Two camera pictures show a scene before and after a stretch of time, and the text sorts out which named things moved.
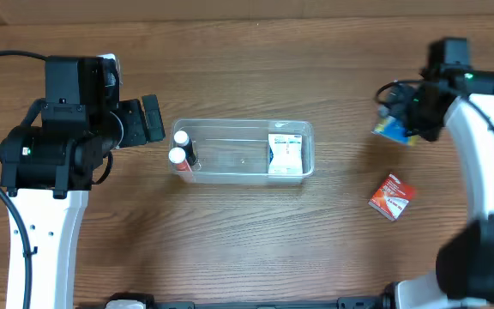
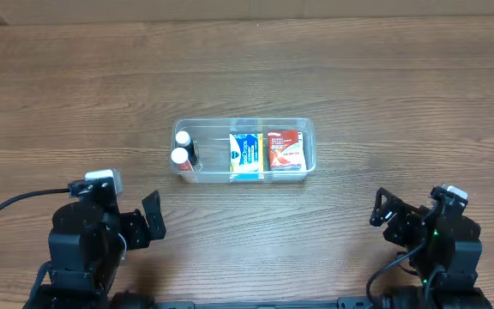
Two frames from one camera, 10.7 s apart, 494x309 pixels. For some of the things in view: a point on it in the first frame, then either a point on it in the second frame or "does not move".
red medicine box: (390, 198) → (286, 150)
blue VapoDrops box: (394, 130) → (246, 155)
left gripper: (153, 118) → (142, 224)
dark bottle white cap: (183, 142) does not move
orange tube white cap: (177, 155) does not move
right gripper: (412, 118) → (400, 215)
